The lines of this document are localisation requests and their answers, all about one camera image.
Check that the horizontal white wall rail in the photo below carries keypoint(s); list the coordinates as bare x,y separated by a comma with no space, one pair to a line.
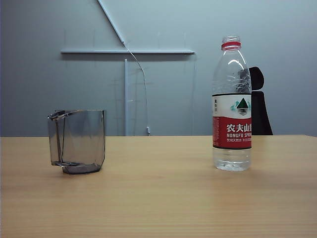
99,51

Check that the clear red-label mineral water bottle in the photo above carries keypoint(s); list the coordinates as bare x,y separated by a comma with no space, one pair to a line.
231,138

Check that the grey transparent faceted mug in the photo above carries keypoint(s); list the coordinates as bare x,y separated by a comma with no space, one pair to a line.
81,138

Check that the black office chair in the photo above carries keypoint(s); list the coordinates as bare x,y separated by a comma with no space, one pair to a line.
261,116

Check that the diagonal white wall rail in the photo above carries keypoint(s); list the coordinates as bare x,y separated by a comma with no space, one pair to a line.
111,21

